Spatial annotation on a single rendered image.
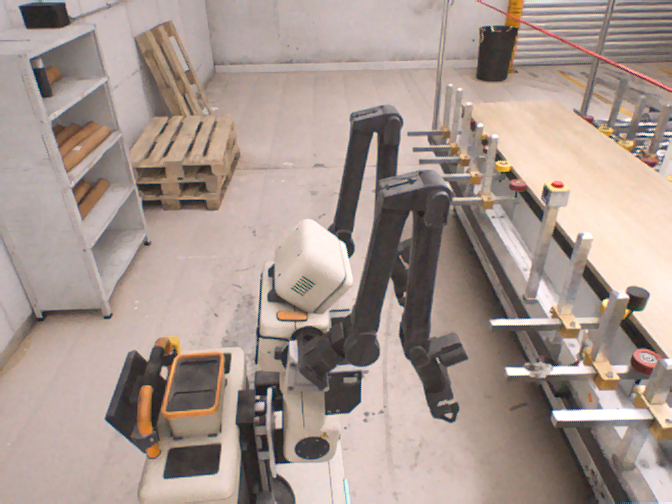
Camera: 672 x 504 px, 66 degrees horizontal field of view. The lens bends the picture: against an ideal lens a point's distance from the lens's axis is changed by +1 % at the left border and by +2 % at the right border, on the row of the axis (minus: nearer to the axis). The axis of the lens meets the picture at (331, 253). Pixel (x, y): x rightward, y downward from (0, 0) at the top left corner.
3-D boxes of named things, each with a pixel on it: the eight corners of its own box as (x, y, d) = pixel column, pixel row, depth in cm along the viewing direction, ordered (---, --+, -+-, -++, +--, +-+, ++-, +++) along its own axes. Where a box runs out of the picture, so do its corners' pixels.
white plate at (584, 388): (589, 420, 160) (598, 398, 155) (556, 360, 182) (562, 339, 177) (591, 420, 160) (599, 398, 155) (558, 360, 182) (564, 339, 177)
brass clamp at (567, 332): (561, 339, 177) (565, 328, 174) (546, 314, 188) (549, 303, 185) (579, 338, 177) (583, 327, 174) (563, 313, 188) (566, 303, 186)
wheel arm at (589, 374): (506, 384, 157) (508, 374, 155) (503, 376, 160) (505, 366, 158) (649, 381, 158) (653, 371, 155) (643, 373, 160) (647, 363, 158)
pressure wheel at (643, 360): (630, 393, 157) (642, 366, 151) (617, 374, 164) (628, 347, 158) (657, 392, 157) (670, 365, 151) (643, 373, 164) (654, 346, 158)
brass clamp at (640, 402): (654, 440, 128) (660, 427, 126) (626, 398, 140) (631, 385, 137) (679, 440, 128) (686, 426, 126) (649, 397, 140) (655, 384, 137)
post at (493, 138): (477, 221, 274) (491, 135, 248) (476, 218, 277) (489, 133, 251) (484, 221, 274) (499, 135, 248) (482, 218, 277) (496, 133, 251)
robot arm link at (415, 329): (412, 170, 100) (425, 194, 91) (441, 169, 100) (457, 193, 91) (395, 336, 123) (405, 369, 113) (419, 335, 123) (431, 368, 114)
